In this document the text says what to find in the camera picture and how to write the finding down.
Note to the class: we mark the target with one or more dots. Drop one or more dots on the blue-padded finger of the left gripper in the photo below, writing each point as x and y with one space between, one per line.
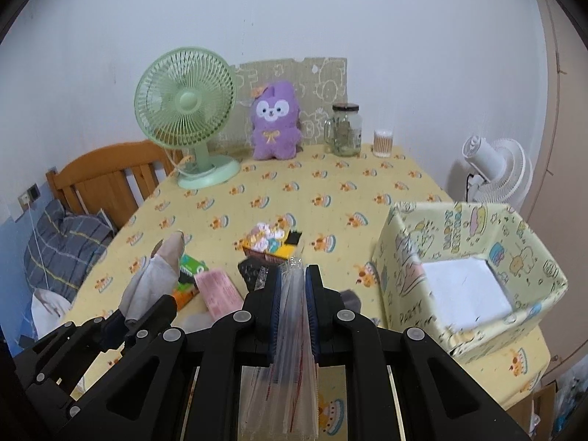
138 319

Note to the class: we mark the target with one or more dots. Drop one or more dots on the white standing fan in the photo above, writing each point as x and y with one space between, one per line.
501 171

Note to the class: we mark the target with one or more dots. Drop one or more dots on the grey drawstring pouch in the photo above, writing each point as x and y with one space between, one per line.
351 301

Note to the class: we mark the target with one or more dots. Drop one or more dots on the grey plaid cloth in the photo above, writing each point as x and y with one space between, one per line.
63 250

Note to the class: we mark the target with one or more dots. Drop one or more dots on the yellow patterned storage box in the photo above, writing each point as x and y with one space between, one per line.
473 276

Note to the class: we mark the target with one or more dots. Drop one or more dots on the wooden chair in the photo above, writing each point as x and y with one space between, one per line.
96 181

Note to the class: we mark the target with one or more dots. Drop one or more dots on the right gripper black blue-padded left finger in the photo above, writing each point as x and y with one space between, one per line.
172 385

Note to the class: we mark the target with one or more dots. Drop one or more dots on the green orange tissue pack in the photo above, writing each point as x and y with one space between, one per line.
186 288

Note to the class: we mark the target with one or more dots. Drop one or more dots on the green desk fan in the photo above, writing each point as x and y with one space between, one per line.
181 101

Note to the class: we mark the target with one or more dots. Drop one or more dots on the beige door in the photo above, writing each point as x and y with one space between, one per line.
556 205

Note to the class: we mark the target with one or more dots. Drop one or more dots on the cotton swab container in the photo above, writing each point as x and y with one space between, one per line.
383 142

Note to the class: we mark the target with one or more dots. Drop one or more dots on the glass jar with lid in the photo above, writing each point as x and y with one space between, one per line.
343 130

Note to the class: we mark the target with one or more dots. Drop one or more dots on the pink paper packet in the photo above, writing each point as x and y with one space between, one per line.
219 293

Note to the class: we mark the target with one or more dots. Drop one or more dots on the purple plush bunny toy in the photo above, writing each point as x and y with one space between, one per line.
275 115

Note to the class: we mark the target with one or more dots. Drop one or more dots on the wall power socket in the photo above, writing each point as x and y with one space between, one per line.
27 198

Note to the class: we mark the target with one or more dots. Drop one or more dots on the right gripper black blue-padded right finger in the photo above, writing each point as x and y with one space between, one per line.
399 386

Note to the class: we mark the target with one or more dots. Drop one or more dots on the clear plastic bag pack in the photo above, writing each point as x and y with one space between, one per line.
280 402

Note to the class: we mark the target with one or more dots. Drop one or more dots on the beige sock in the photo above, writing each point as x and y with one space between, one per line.
159 277

